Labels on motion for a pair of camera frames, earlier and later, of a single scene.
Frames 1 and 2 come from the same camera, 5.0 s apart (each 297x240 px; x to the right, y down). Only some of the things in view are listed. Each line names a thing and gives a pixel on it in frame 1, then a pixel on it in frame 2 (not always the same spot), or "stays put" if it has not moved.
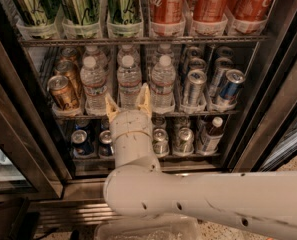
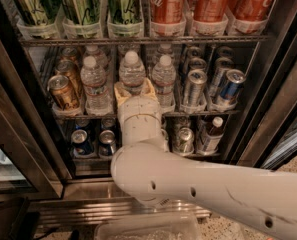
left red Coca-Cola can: (167, 3) stays put
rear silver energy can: (194, 52) stays put
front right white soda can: (185, 141) stays put
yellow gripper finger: (111, 109) to (122, 94)
